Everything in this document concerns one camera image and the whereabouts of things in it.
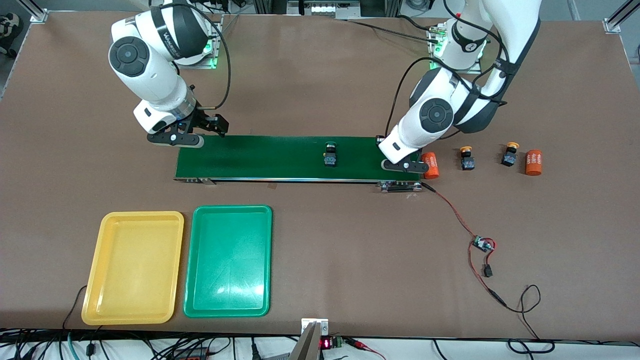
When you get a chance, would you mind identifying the orange cylinder with print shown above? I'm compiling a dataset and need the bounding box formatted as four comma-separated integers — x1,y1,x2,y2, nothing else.
420,152,441,180
525,149,543,177

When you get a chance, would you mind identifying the green conveyor belt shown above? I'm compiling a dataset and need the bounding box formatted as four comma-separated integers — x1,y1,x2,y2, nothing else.
174,134,422,193

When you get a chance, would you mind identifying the green plastic tray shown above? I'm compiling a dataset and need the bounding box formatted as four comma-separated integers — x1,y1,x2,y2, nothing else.
183,205,273,319

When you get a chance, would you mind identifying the grey box with lights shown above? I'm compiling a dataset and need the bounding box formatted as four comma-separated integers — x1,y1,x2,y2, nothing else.
287,0,362,20

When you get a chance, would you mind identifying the yellow plastic tray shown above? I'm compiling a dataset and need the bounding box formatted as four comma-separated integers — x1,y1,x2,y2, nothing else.
81,211,185,326

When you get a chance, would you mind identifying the red clip lead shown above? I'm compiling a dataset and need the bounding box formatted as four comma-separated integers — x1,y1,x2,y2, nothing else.
345,338,387,360

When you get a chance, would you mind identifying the black white sneaker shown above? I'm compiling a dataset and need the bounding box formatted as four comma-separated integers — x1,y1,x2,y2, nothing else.
0,12,24,57

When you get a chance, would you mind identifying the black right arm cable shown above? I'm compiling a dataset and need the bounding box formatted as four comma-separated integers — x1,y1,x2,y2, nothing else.
150,2,232,111

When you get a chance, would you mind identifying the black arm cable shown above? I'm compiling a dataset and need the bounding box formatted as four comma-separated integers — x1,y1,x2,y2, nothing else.
150,2,232,111
384,0,511,140

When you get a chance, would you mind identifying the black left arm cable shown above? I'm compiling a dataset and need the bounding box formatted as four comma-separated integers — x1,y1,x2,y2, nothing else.
384,0,511,140

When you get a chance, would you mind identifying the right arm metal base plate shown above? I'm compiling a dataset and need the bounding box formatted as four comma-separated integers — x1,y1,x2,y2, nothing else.
197,15,223,70

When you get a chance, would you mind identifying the red and black wire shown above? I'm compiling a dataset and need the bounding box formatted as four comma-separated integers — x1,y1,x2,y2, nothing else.
420,181,508,308

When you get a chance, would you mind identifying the black cable across table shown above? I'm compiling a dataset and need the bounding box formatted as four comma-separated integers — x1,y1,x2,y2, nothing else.
345,19,443,43

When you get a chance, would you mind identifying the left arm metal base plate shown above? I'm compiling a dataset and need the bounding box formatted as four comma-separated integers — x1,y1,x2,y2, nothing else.
429,25,483,75

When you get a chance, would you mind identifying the aluminium mounting bracket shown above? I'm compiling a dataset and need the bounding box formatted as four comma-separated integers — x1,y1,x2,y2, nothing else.
301,318,329,336

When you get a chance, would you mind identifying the aluminium frame profile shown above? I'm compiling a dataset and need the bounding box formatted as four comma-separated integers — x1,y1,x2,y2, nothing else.
603,0,640,34
20,0,49,24

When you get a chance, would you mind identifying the grey aluminium post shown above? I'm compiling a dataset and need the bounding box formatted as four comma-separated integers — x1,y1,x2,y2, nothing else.
287,322,323,360

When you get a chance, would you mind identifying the thin black looped cable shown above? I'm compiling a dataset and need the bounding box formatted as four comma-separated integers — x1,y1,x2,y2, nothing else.
505,285,556,353

